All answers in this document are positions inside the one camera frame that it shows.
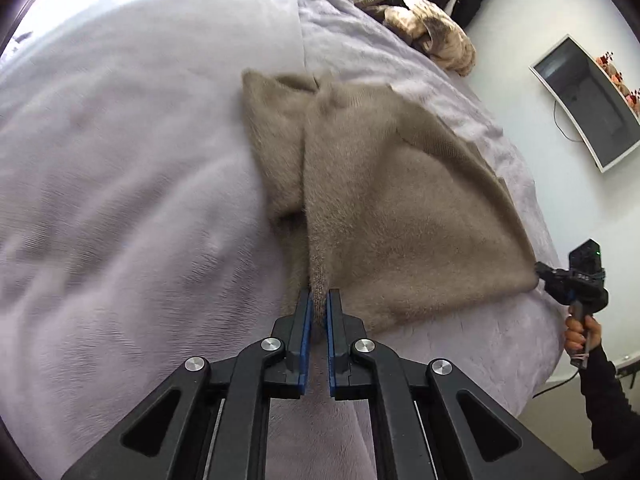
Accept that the brown knit sweater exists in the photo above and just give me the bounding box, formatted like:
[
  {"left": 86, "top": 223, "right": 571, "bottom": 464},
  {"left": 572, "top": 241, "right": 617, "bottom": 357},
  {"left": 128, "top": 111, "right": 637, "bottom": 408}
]
[{"left": 242, "top": 70, "right": 538, "bottom": 333}]

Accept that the black sleeved right forearm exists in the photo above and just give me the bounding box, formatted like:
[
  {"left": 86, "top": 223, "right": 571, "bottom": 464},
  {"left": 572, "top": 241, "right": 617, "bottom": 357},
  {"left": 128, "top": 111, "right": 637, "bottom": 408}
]
[{"left": 579, "top": 344, "right": 639, "bottom": 462}]

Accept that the beige striped clothes pile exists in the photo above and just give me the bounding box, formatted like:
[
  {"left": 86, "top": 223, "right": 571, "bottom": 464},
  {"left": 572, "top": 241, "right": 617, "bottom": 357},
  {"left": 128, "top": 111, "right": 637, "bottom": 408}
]
[{"left": 352, "top": 0, "right": 476, "bottom": 77}]

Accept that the right hand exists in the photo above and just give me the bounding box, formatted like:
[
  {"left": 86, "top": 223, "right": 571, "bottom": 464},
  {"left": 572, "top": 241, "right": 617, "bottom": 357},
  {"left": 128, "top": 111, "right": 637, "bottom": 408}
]
[{"left": 564, "top": 312, "right": 602, "bottom": 356}]

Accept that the lavender bed quilt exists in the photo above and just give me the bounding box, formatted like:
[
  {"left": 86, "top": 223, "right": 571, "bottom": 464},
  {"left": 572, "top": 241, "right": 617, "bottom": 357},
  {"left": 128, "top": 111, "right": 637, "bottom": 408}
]
[{"left": 1, "top": 0, "right": 558, "bottom": 479}]

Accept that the white framed wall television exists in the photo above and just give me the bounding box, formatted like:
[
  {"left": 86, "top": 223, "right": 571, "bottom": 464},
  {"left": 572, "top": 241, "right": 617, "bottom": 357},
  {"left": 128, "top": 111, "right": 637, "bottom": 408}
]
[{"left": 530, "top": 36, "right": 639, "bottom": 174}]

